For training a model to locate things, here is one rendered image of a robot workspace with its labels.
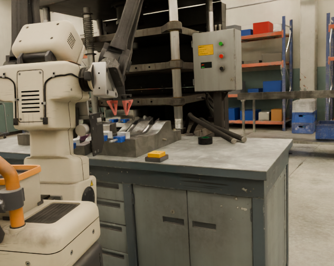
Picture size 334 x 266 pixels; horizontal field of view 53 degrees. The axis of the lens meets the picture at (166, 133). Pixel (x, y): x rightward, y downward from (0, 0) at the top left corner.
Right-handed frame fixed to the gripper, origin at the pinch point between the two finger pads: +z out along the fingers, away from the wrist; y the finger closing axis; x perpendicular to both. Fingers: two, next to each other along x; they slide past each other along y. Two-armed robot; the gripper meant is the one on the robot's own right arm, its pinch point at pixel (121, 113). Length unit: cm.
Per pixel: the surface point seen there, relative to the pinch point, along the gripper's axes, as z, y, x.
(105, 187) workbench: 37.9, 11.5, 2.4
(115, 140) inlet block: 11.9, -0.9, 6.9
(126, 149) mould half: 17.1, -3.3, 2.2
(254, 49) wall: -71, 94, -680
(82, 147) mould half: 16.9, 21.1, 5.8
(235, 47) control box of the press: -33, -32, -87
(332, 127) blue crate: 61, -83, -364
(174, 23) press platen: -51, 3, -71
